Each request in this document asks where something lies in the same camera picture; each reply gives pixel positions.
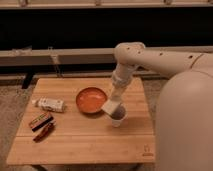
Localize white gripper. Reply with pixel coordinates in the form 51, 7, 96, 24
110, 64, 137, 102

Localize white sponge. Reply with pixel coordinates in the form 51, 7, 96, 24
101, 100, 121, 116

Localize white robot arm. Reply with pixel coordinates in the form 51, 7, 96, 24
113, 42, 213, 171

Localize white ceramic cup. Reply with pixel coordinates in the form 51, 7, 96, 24
110, 106, 126, 127

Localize orange bowl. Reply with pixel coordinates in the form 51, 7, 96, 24
76, 87, 107, 114

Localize white tube package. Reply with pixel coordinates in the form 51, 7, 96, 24
32, 98, 65, 113

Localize wooden table board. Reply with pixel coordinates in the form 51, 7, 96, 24
7, 78, 155, 165

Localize brown candy bar box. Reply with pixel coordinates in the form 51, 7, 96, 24
29, 113, 53, 132

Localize long metal rail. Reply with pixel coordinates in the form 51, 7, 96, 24
0, 48, 115, 67

